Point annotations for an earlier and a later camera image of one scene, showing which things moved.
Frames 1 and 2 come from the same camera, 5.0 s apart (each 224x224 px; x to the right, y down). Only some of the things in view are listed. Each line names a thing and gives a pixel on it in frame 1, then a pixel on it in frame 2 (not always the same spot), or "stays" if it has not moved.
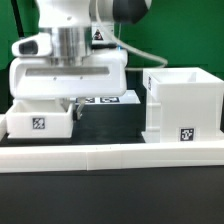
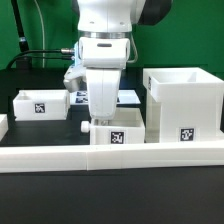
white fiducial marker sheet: x=128 y=98 stays
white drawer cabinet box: x=183 y=105 stays
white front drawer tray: x=39 y=119 to x=127 y=127
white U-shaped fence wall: x=29 y=159 stays
